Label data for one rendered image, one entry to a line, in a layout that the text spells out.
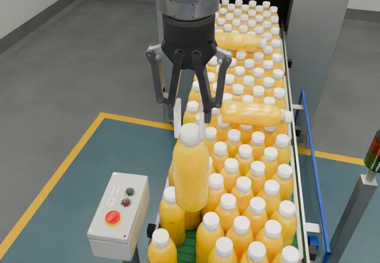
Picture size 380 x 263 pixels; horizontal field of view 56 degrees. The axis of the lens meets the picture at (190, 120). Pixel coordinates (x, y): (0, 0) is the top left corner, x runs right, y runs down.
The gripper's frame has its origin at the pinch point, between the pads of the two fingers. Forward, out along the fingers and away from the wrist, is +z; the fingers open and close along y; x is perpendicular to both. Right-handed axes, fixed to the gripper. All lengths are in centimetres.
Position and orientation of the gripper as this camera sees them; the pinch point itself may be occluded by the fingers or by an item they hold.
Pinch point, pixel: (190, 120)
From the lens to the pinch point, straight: 62.8
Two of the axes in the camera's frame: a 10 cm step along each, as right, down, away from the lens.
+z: 0.1, 7.6, 6.5
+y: 9.9, 1.0, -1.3
